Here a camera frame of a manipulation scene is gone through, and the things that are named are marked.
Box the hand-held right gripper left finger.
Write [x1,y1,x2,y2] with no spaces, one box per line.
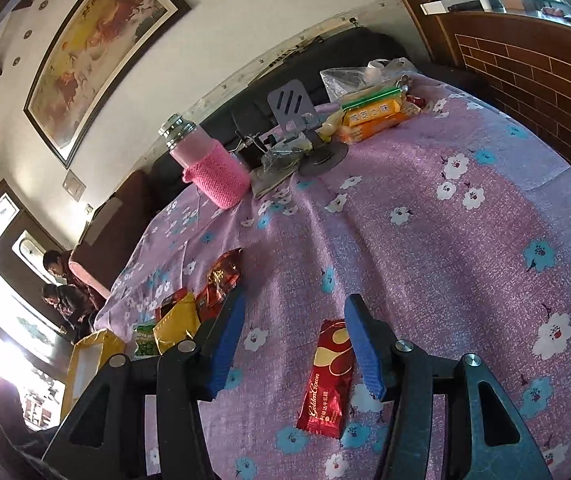
[40,285,247,480]

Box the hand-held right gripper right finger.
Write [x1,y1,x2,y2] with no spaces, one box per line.
[343,292,553,480]

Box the red chocolate bar packet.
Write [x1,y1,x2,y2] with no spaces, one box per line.
[296,319,354,440]

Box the dark red snack packet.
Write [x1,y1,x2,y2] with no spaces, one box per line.
[194,248,243,323]

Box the yellow cardboard box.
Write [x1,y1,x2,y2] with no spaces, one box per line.
[60,329,127,423]

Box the yellow snack packet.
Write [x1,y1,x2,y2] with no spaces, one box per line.
[153,292,201,354]

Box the small red snack packet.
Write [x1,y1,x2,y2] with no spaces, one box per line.
[158,288,189,318]

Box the green snack packet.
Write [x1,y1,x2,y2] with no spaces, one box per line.
[133,321,161,359]

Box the purple floral tablecloth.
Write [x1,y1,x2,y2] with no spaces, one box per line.
[108,72,571,480]

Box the brown armchair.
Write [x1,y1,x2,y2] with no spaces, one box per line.
[68,170,164,296]

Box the pink knit-sleeved bottle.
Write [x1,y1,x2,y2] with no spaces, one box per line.
[158,114,252,210]

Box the crumpled clear packet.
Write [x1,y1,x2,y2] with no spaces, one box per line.
[250,135,311,198]

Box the wooden framed window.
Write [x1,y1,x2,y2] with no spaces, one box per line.
[0,180,74,431]

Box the orange biscuit packet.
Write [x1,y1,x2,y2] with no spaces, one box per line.
[335,85,411,146]

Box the black sofa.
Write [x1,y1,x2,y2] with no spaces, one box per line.
[150,27,439,196]

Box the grey phone stand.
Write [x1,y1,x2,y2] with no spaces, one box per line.
[267,80,349,177]

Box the clear plastic bag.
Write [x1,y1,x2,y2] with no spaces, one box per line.
[319,57,419,101]

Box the brick-patterned wooden counter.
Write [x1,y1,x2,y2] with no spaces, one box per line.
[380,0,571,196]

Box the white box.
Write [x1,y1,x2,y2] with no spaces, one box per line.
[420,0,491,15]

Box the wall switch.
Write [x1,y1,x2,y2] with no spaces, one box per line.
[63,170,88,200]

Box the framed wall painting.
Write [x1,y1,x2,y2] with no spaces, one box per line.
[23,0,193,170]

